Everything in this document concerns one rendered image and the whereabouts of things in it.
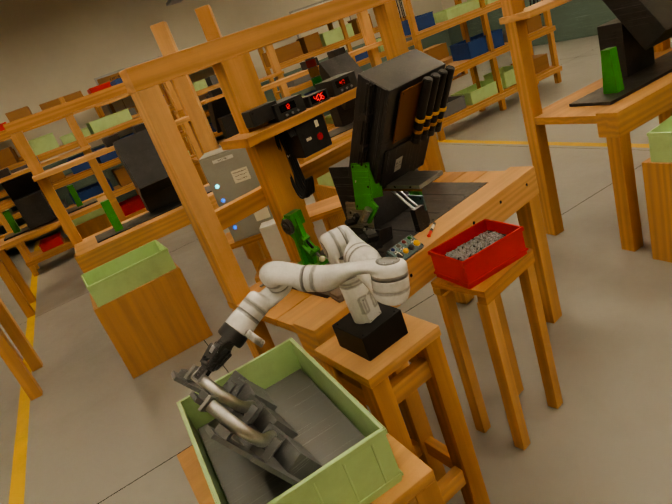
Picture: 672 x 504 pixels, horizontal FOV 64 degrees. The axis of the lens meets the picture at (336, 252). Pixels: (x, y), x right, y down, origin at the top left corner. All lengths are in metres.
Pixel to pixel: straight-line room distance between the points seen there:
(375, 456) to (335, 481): 0.11
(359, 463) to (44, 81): 11.19
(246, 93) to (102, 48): 9.81
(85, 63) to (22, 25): 1.17
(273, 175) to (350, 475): 1.51
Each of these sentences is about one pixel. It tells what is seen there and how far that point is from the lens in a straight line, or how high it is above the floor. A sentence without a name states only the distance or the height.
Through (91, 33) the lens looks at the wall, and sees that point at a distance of 12.19.
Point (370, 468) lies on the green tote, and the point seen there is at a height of 0.88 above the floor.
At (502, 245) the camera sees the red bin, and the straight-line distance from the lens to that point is 2.15.
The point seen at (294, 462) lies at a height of 0.92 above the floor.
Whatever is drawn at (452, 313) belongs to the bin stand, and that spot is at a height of 0.65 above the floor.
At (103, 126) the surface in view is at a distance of 8.97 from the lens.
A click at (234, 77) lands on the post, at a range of 2.44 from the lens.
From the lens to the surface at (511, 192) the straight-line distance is 2.73.
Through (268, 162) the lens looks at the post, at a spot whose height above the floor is 1.39.
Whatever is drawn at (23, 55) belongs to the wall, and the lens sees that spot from 12.09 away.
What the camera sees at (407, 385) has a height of 0.72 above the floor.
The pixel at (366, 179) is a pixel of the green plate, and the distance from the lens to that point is 2.35.
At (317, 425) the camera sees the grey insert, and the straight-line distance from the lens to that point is 1.61.
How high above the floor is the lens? 1.83
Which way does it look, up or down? 22 degrees down
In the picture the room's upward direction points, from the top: 20 degrees counter-clockwise
